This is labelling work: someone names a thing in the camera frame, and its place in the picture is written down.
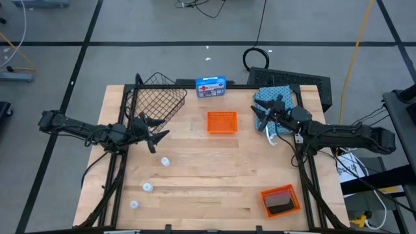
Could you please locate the black perforated computer case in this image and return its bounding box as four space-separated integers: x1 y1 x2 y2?
247 66 333 113

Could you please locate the white paper sheet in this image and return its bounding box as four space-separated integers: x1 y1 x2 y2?
336 152 368 183

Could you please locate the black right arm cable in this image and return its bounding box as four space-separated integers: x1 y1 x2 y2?
276 129 309 168

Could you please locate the yellow power plug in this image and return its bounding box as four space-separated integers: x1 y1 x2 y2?
349 211 371 228

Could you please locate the yellow hanging cable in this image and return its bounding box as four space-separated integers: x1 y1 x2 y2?
337 0 374 126
0 32 36 72

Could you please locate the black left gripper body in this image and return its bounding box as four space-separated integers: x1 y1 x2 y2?
128 112 157 154

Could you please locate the white floor cable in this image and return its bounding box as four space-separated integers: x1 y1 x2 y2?
0 0 27 69

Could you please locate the brown bandage roll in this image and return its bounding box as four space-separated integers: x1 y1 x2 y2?
268 201 295 215

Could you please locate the black equipment cart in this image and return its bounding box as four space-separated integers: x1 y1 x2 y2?
339 84 416 234

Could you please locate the grey floor base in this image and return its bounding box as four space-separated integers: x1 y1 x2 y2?
0 71 35 84

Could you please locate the blue first aid kit box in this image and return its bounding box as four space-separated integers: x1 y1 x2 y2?
195 75 228 99

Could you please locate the orange plastic mesh basket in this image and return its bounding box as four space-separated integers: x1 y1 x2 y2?
207 110 239 135
260 183 302 219

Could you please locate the black caster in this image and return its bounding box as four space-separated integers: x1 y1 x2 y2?
0 101 14 118

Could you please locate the black floor cable bundle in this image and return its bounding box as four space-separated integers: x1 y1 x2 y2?
175 0 227 19

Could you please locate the pink bandage roll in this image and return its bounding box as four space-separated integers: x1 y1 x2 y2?
264 190 293 208

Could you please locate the white power cable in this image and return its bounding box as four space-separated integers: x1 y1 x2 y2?
363 190 391 230

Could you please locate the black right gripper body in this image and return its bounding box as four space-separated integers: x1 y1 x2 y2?
259 94 293 131

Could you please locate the coiled black floor cable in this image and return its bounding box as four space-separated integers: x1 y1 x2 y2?
242 0 270 73

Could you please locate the black wire basket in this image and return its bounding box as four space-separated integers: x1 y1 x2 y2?
125 71 189 134

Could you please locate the blue patterned cloth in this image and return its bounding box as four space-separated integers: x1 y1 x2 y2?
253 84 297 146

